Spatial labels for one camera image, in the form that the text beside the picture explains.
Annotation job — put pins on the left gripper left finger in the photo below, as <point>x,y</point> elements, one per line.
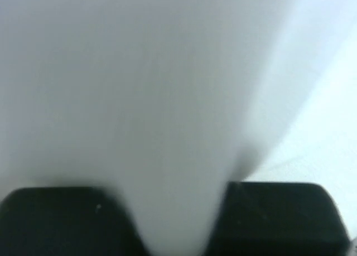
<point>66,221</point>

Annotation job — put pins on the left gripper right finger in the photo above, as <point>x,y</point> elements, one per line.
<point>278,218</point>

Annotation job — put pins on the white pillow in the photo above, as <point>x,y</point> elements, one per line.
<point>159,103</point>

